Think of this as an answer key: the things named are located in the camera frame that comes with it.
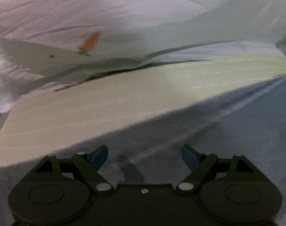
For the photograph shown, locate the blue denim jeans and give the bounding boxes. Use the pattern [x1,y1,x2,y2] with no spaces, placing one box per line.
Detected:
[0,76,286,225]

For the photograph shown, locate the green grid cutting mat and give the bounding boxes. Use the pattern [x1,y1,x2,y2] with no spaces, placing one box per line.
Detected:
[0,55,286,167]

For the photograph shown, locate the light carrot print sheet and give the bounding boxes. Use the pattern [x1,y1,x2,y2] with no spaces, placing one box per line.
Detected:
[0,0,286,114]

